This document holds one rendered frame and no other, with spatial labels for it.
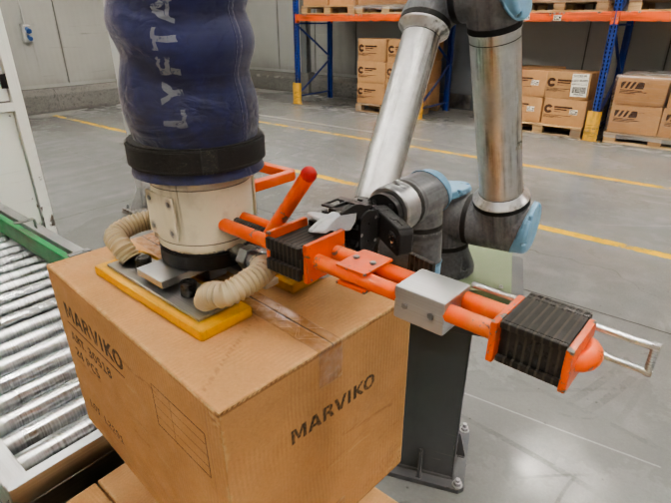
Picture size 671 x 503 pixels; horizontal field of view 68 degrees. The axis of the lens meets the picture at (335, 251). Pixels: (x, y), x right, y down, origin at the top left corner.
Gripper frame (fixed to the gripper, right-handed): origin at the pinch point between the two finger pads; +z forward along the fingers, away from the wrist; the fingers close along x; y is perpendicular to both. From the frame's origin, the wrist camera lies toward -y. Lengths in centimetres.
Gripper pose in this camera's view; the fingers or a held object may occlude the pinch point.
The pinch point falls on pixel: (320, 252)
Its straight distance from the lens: 72.3
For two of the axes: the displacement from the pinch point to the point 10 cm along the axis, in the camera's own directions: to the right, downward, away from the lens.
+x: 0.0, -9.0, -4.3
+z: -6.4, 3.3, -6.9
